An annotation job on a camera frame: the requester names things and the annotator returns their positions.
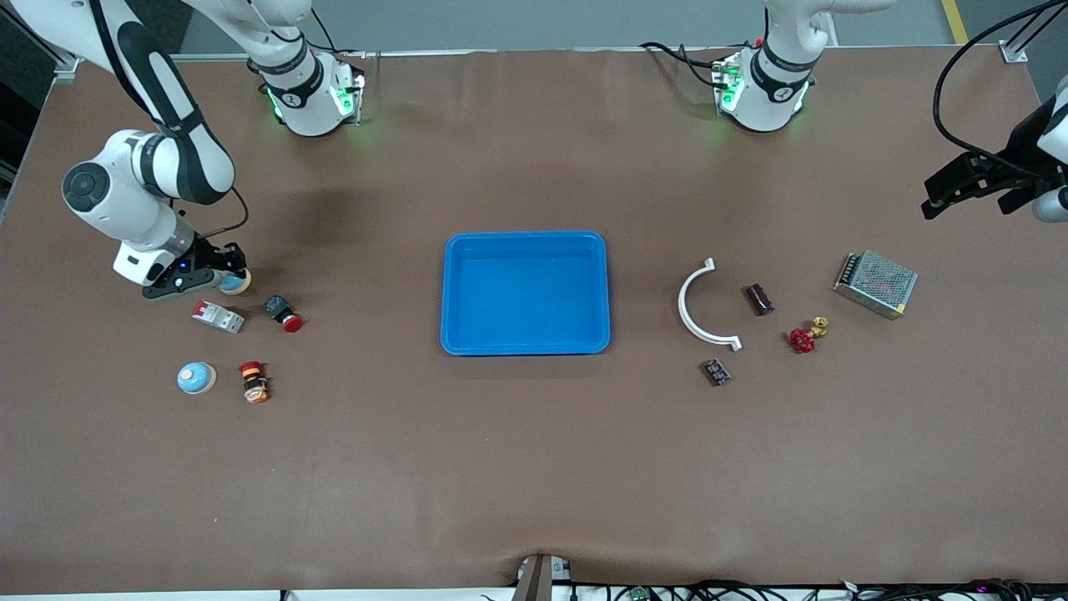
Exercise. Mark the aluminium frame post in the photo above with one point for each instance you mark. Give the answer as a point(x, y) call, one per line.
point(1030, 33)
point(62, 67)

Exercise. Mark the small black circuit module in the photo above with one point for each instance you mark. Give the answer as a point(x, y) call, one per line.
point(717, 371)

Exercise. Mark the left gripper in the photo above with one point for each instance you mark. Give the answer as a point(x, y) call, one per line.
point(1023, 143)

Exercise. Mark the red orange emergency stop button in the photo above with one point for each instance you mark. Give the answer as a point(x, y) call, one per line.
point(253, 384)

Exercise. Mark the metal mesh power supply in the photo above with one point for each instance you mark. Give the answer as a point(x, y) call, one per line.
point(876, 284)

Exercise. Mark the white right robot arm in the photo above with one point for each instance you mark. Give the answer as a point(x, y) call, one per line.
point(125, 213)

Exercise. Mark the white curved bracket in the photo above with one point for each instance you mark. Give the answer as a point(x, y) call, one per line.
point(682, 305)

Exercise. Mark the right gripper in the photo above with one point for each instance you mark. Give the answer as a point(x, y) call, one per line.
point(206, 255)

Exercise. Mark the tall dark brown capacitor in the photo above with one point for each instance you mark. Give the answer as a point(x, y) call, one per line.
point(758, 299)

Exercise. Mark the light blue bell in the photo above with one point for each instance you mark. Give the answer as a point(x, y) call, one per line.
point(238, 284)
point(196, 378)

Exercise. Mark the brown grey camera mount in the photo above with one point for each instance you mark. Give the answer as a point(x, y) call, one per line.
point(538, 580)

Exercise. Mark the blue plastic tray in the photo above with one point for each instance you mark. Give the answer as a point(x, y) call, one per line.
point(526, 292)

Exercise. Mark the red push button switch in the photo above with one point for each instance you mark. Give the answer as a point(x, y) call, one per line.
point(291, 324)

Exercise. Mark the white red circuit breaker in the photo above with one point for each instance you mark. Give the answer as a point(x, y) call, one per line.
point(217, 316)

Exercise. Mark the silver table edge rail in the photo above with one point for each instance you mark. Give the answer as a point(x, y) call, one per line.
point(417, 54)

